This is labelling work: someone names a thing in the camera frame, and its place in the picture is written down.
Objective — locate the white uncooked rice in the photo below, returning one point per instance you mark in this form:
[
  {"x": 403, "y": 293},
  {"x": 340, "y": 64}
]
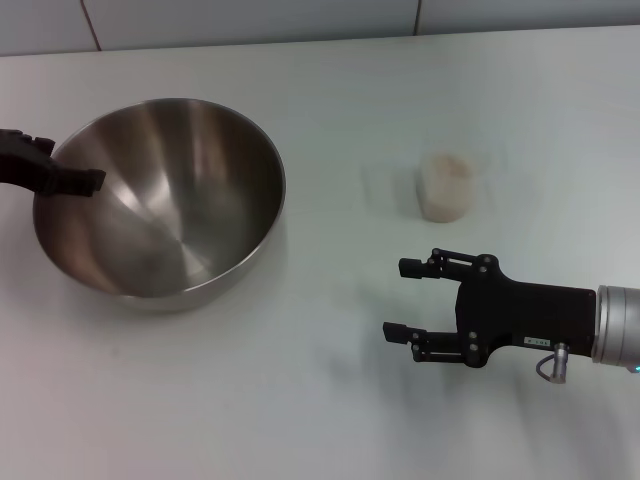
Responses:
[{"x": 447, "y": 185}]

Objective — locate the clear plastic measuring cup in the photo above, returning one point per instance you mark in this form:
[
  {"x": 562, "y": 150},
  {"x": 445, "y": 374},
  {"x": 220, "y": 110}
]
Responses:
[{"x": 447, "y": 215}]

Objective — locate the white backdrop panel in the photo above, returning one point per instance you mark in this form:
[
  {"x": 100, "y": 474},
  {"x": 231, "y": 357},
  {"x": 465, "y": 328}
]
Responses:
[
  {"x": 525, "y": 15},
  {"x": 40, "y": 25},
  {"x": 250, "y": 20}
]

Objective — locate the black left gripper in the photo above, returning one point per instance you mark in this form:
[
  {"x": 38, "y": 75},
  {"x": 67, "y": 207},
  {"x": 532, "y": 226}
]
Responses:
[{"x": 25, "y": 160}]

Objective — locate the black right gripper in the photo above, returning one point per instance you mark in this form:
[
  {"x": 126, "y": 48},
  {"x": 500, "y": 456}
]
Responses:
[{"x": 525, "y": 315}]

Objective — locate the stainless steel mixing bowl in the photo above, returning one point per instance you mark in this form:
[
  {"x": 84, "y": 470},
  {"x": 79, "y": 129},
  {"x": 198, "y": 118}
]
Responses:
[{"x": 175, "y": 200}]

